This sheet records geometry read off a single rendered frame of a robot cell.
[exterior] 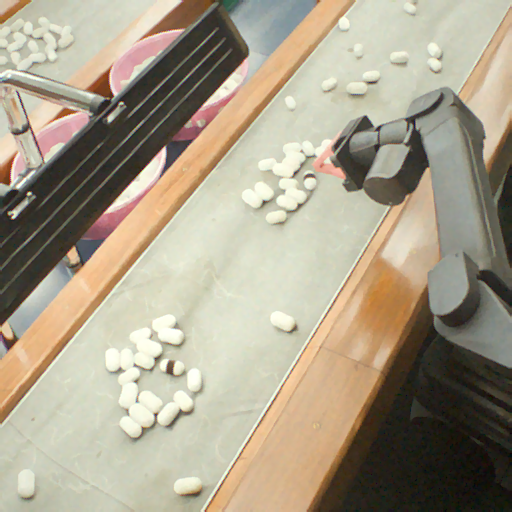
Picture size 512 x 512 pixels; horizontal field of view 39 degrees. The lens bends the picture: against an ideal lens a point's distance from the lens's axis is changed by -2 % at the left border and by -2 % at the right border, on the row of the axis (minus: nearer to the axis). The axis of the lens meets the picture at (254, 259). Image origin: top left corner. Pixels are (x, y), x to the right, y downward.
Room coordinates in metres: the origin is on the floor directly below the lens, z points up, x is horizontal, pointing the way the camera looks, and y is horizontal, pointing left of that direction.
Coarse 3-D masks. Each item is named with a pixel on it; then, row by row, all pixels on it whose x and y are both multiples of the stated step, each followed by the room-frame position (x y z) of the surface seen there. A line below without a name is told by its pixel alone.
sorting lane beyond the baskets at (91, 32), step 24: (48, 0) 1.55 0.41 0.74; (72, 0) 1.53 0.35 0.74; (96, 0) 1.52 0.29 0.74; (120, 0) 1.51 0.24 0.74; (144, 0) 1.49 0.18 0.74; (72, 24) 1.43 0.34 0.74; (96, 24) 1.42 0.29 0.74; (120, 24) 1.41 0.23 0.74; (0, 48) 1.37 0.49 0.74; (24, 48) 1.36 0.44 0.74; (72, 48) 1.34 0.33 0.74; (96, 48) 1.33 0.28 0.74; (0, 72) 1.28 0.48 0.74; (48, 72) 1.26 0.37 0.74; (72, 72) 1.25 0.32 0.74; (24, 96) 1.19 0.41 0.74; (0, 120) 1.12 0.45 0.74
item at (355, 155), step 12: (360, 120) 0.81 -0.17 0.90; (360, 132) 0.78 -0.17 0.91; (372, 132) 0.76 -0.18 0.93; (348, 144) 0.77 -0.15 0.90; (360, 144) 0.76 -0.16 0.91; (372, 144) 0.74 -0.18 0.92; (336, 156) 0.75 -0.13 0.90; (348, 156) 0.76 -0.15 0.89; (360, 156) 0.75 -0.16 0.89; (372, 156) 0.74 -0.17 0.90; (336, 168) 0.74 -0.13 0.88; (348, 168) 0.74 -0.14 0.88; (360, 168) 0.75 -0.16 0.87; (360, 180) 0.74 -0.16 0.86
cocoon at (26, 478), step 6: (24, 474) 0.39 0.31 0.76; (30, 474) 0.39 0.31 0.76; (18, 480) 0.39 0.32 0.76; (24, 480) 0.38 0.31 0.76; (30, 480) 0.38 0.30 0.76; (18, 486) 0.38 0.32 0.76; (24, 486) 0.37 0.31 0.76; (30, 486) 0.38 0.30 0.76; (24, 492) 0.37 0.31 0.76; (30, 492) 0.37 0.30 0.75
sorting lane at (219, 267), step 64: (384, 0) 1.39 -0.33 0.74; (448, 0) 1.37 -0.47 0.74; (320, 64) 1.18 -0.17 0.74; (384, 64) 1.16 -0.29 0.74; (448, 64) 1.15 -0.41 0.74; (256, 128) 1.01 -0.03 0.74; (320, 128) 1.00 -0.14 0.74; (320, 192) 0.84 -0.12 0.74; (192, 256) 0.73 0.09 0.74; (256, 256) 0.72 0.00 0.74; (320, 256) 0.70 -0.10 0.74; (128, 320) 0.62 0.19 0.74; (192, 320) 0.61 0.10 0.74; (256, 320) 0.60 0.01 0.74; (320, 320) 0.59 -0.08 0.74; (64, 384) 0.53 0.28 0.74; (256, 384) 0.50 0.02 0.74; (0, 448) 0.44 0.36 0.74; (64, 448) 0.43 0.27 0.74; (128, 448) 0.42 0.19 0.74; (192, 448) 0.41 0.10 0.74
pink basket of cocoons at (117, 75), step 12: (156, 36) 1.30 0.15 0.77; (168, 36) 1.30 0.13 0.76; (132, 48) 1.27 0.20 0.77; (144, 48) 1.28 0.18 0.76; (156, 48) 1.29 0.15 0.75; (120, 60) 1.23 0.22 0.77; (132, 60) 1.25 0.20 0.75; (120, 72) 1.21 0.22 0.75; (240, 84) 1.11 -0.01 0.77; (228, 96) 1.08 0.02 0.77; (204, 108) 1.05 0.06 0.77; (216, 108) 1.07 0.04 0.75; (192, 120) 1.06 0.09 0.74; (180, 132) 1.07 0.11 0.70; (192, 132) 1.07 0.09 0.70
